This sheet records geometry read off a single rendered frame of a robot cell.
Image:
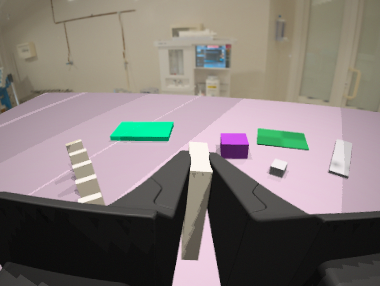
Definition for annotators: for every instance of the dark purple rectangular block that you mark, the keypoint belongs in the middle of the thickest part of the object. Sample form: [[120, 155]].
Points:
[[234, 146]]

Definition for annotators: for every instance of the grey flat bar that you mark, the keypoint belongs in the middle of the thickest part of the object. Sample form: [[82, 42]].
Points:
[[340, 161]]

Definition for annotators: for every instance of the green flat bar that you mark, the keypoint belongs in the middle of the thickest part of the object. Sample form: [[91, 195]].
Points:
[[146, 131]]

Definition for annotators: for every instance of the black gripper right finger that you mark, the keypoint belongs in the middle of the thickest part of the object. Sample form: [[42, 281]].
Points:
[[262, 240]]

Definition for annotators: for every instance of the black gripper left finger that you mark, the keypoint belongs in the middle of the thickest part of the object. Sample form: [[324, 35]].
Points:
[[133, 241]]

